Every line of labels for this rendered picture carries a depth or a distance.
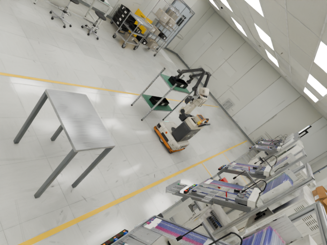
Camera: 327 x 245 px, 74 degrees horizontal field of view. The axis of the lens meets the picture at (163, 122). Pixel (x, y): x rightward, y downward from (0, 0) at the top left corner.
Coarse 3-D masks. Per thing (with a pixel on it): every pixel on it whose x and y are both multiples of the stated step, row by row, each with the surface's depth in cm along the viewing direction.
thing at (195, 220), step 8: (208, 208) 297; (216, 208) 305; (192, 216) 334; (200, 216) 272; (224, 216) 305; (184, 224) 307; (192, 224) 264; (208, 224) 267; (224, 224) 292; (224, 232) 279; (168, 240) 282; (224, 240) 268
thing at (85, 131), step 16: (48, 96) 200; (64, 96) 213; (80, 96) 230; (32, 112) 214; (64, 112) 198; (80, 112) 213; (96, 112) 231; (64, 128) 187; (80, 128) 198; (96, 128) 214; (80, 144) 185; (96, 144) 199; (112, 144) 214; (64, 160) 186; (96, 160) 225; (80, 176) 238
